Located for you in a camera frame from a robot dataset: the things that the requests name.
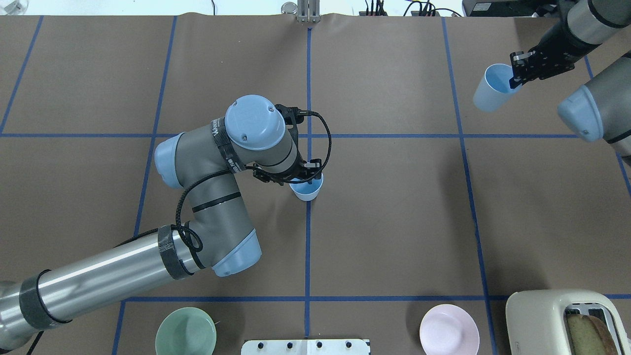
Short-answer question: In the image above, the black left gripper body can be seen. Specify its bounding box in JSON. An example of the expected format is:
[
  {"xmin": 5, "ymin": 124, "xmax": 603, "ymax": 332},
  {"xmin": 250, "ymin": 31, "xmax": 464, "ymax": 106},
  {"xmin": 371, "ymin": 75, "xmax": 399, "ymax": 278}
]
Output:
[{"xmin": 252, "ymin": 104, "xmax": 324, "ymax": 186}]

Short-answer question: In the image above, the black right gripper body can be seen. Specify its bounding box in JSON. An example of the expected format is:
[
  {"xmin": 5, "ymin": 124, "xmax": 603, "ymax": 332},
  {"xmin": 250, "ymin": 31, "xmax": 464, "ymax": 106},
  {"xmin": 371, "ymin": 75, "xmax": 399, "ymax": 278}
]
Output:
[{"xmin": 510, "ymin": 35, "xmax": 587, "ymax": 85}]

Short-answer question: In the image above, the blue cup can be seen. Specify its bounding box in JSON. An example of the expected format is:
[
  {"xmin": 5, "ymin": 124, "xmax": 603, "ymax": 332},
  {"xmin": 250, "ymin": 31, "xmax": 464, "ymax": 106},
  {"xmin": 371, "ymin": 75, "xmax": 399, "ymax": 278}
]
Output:
[
  {"xmin": 473, "ymin": 64, "xmax": 522, "ymax": 112},
  {"xmin": 290, "ymin": 174, "xmax": 324, "ymax": 202}
]

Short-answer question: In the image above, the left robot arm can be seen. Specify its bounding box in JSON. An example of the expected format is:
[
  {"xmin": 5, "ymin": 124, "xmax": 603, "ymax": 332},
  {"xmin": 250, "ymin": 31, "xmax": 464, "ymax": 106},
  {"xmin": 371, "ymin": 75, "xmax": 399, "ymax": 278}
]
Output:
[{"xmin": 1, "ymin": 95, "xmax": 333, "ymax": 355}]

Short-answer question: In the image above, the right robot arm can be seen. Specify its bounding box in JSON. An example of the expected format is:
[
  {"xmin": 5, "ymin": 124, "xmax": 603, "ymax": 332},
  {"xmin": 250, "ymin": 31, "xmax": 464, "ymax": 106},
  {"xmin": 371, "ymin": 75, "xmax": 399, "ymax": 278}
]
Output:
[{"xmin": 508, "ymin": 0, "xmax": 631, "ymax": 165}]

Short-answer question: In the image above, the green bowl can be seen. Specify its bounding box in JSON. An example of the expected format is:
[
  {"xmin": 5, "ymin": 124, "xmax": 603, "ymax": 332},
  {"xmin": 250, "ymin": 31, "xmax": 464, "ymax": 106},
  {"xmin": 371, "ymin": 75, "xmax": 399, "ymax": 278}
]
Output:
[{"xmin": 155, "ymin": 307, "xmax": 218, "ymax": 355}]

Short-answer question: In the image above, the pink bowl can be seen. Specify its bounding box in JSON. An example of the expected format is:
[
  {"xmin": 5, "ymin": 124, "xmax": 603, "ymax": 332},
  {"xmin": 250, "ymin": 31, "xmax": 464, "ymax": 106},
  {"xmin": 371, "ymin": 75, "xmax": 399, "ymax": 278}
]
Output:
[{"xmin": 419, "ymin": 304, "xmax": 480, "ymax": 355}]

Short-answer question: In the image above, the cream toaster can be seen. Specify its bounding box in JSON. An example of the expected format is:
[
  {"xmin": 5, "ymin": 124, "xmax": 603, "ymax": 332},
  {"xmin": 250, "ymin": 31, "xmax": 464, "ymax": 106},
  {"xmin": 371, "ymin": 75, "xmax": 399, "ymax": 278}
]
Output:
[{"xmin": 505, "ymin": 288, "xmax": 630, "ymax": 355}]

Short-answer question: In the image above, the bread slice in toaster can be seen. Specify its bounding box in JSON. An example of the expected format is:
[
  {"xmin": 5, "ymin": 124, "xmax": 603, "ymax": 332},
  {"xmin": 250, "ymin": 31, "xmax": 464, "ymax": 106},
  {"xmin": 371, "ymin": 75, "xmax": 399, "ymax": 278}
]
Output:
[{"xmin": 566, "ymin": 314, "xmax": 618, "ymax": 355}]

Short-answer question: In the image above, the aluminium frame post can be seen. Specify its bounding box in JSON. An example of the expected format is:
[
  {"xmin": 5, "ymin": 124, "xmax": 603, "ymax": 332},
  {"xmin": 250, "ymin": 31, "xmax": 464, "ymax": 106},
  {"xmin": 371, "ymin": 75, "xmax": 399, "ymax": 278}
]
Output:
[{"xmin": 296, "ymin": 0, "xmax": 321, "ymax": 23}]

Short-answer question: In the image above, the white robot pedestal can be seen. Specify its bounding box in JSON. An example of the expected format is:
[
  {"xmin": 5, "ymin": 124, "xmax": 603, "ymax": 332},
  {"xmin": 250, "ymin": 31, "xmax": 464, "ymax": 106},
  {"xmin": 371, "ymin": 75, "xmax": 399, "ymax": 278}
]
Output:
[{"xmin": 241, "ymin": 339, "xmax": 372, "ymax": 355}]

